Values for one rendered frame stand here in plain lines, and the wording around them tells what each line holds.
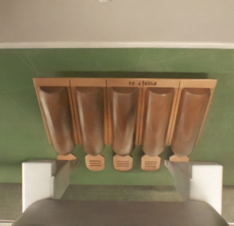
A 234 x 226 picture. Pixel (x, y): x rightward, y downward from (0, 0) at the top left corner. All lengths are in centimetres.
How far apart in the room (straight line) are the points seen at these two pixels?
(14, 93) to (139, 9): 9
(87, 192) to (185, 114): 13
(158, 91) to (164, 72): 1
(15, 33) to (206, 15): 11
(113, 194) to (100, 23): 16
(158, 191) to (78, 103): 13
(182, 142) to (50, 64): 10
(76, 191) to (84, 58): 14
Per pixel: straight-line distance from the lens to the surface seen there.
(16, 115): 22
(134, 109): 19
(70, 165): 16
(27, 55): 19
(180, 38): 17
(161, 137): 21
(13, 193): 30
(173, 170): 16
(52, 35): 17
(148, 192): 29
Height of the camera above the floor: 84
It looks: 44 degrees down
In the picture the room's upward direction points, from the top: 175 degrees counter-clockwise
